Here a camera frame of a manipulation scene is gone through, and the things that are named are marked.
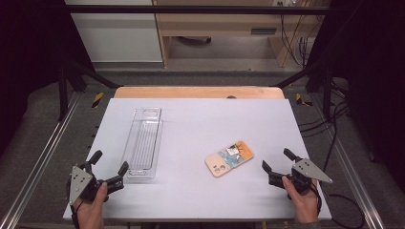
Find person's left hand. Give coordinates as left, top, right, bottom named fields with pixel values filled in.
left=75, top=182, right=109, bottom=229

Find black horizontal frame bar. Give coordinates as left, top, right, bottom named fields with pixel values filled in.
left=63, top=4, right=330, bottom=15

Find dark curtain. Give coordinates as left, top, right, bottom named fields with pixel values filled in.
left=318, top=0, right=405, bottom=192
left=0, top=0, right=94, bottom=154

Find cream printed phone case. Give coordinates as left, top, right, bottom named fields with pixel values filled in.
left=204, top=140, right=255, bottom=178

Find aluminium rail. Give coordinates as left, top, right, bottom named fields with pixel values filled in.
left=0, top=92, right=82, bottom=229
left=309, top=94, right=386, bottom=229

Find bundle of hanging cables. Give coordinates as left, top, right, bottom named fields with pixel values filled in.
left=280, top=0, right=319, bottom=68

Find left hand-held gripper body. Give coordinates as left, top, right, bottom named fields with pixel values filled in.
left=66, top=161, right=103, bottom=206

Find black diagonal frame strut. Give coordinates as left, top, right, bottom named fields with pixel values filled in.
left=58, top=60, right=122, bottom=122
left=273, top=63, right=333, bottom=122

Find black floor cables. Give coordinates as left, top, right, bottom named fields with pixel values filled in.
left=299, top=79, right=367, bottom=229

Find person's right hand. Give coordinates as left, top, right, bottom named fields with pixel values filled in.
left=281, top=176, right=320, bottom=223

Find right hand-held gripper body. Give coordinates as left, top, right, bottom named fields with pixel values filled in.
left=282, top=157, right=333, bottom=195

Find beige wooden cabinet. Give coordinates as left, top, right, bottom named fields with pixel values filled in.
left=152, top=0, right=332, bottom=70

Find grey desk handle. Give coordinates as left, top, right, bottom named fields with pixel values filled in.
left=250, top=28, right=278, bottom=35

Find clear plastic tray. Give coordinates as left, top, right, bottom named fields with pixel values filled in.
left=121, top=107, right=164, bottom=180

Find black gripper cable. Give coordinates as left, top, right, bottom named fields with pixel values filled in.
left=311, top=182, right=323, bottom=219

